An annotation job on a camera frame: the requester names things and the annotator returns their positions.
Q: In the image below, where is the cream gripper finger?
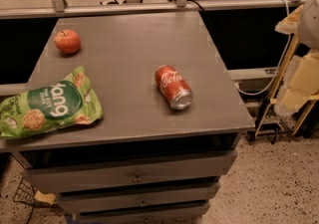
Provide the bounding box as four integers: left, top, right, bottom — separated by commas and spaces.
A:
280, 49, 319, 112
275, 5, 303, 35

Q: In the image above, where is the red coke can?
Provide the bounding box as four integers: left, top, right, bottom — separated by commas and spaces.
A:
155, 65, 193, 111

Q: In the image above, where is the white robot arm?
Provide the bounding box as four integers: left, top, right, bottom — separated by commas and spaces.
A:
274, 0, 319, 116

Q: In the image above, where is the top grey drawer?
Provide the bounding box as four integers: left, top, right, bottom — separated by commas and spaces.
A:
24, 150, 237, 193

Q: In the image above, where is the grey drawer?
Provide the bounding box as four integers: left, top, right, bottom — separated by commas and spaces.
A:
78, 201, 209, 224
24, 150, 237, 193
58, 182, 220, 213

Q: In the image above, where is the grey drawer cabinet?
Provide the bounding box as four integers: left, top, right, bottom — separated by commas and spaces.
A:
0, 11, 256, 224

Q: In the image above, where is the middle grey drawer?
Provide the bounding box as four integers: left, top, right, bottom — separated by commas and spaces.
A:
58, 182, 220, 213

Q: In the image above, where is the bottom grey drawer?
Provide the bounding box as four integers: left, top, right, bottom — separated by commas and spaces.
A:
78, 201, 209, 224

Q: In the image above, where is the red apple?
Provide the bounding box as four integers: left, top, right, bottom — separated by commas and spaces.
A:
54, 29, 81, 54

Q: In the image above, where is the green chip bag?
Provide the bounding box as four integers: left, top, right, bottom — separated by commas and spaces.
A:
0, 67, 103, 138

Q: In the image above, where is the yellow sponge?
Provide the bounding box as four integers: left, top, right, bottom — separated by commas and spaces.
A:
34, 190, 56, 205

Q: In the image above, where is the yellow black cart frame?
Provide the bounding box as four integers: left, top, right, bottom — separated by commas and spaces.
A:
247, 35, 319, 142

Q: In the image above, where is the white cable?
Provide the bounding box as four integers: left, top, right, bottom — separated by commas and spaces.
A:
237, 0, 293, 97

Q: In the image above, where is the black wire basket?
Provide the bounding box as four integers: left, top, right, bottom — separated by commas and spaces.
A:
13, 178, 51, 224

